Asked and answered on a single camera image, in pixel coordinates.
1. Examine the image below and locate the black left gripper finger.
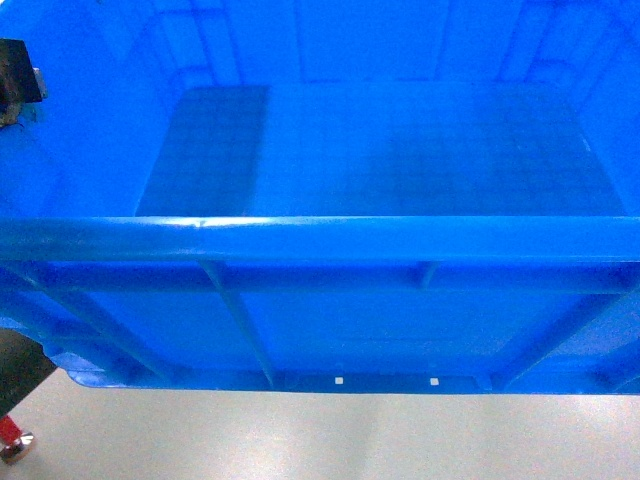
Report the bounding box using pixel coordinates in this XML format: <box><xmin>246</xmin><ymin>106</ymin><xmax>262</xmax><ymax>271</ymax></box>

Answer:
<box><xmin>1</xmin><ymin>38</ymin><xmax>46</xmax><ymax>125</ymax></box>

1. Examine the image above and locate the blue plastic crate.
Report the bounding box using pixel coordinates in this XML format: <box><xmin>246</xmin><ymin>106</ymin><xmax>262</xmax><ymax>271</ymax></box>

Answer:
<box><xmin>1</xmin><ymin>1</ymin><xmax>639</xmax><ymax>395</ymax></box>

